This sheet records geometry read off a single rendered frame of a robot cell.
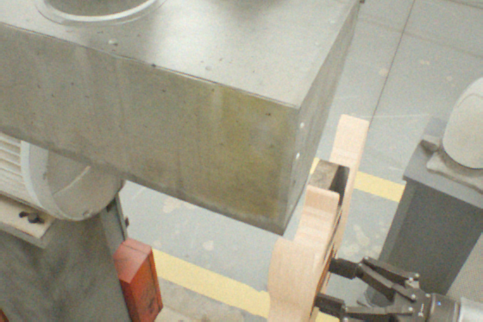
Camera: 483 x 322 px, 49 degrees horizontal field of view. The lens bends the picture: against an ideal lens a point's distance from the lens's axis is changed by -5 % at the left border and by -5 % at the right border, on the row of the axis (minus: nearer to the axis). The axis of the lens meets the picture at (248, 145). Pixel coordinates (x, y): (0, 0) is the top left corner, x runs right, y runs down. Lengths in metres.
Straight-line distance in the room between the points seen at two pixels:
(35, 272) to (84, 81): 0.62
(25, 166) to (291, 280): 0.34
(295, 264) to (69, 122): 0.30
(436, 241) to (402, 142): 1.04
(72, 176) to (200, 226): 1.52
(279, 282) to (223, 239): 1.50
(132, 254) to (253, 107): 1.05
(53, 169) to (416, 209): 1.13
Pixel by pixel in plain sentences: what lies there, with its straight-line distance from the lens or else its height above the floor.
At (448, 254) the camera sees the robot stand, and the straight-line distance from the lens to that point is 1.68.
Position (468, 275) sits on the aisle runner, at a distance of 2.24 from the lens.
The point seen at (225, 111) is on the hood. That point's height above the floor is 1.50.
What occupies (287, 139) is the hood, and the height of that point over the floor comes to 1.50.
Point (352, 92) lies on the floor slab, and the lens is 2.82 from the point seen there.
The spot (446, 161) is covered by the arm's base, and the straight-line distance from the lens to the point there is 1.51.
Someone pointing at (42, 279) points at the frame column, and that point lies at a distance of 1.04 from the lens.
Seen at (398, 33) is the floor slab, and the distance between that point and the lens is 3.35.
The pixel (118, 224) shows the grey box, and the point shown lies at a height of 0.73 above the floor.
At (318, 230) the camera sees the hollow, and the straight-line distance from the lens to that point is 0.76.
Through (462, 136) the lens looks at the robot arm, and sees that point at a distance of 1.44.
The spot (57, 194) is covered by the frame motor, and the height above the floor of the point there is 1.25.
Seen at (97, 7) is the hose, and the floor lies 1.54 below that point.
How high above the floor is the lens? 1.76
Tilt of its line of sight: 45 degrees down
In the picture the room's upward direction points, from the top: 2 degrees clockwise
